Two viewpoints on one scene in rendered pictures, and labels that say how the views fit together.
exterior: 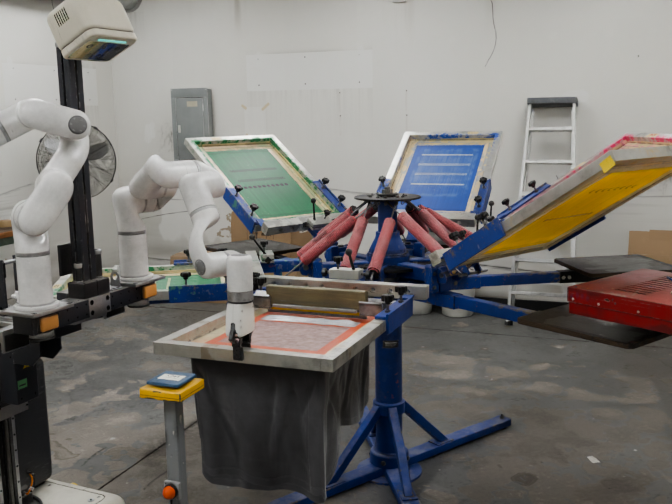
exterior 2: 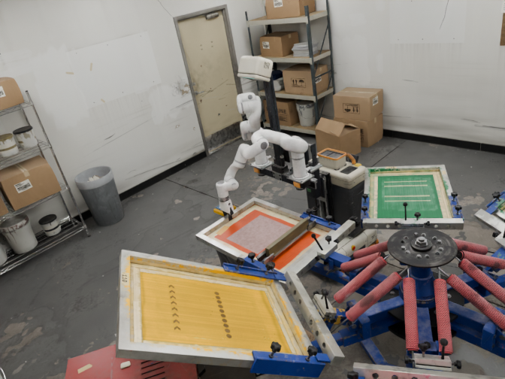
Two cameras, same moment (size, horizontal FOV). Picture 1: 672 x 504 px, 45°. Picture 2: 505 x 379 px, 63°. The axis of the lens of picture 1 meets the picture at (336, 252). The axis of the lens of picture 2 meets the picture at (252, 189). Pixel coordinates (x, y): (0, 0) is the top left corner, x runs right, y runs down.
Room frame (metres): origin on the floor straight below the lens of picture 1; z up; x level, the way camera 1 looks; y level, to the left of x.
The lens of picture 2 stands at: (3.72, -1.87, 2.54)
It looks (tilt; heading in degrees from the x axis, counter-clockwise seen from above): 28 degrees down; 119
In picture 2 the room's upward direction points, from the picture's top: 11 degrees counter-clockwise
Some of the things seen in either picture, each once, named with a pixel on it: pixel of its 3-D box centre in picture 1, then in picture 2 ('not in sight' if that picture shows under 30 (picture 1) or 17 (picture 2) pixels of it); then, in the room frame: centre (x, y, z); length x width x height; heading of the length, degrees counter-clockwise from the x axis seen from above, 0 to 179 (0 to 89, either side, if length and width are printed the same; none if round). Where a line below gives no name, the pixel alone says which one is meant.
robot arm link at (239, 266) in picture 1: (234, 270); (227, 187); (2.33, 0.30, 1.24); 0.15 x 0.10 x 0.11; 45
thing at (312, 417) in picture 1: (257, 427); not in sight; (2.37, 0.25, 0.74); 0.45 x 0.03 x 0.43; 69
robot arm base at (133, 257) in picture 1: (129, 255); (300, 165); (2.73, 0.70, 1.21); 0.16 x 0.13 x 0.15; 64
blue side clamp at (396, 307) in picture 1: (394, 314); (263, 270); (2.76, -0.20, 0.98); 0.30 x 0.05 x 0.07; 159
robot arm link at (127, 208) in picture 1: (133, 209); (297, 147); (2.73, 0.68, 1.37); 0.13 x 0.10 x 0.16; 133
